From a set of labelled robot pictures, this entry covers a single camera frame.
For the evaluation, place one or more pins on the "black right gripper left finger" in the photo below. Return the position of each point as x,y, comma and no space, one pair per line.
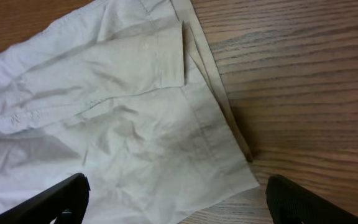
63,203

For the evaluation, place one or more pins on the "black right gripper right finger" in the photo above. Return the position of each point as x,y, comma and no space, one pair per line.
290,203

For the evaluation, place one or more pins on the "beige khaki shorts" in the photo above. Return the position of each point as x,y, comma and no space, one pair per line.
127,93

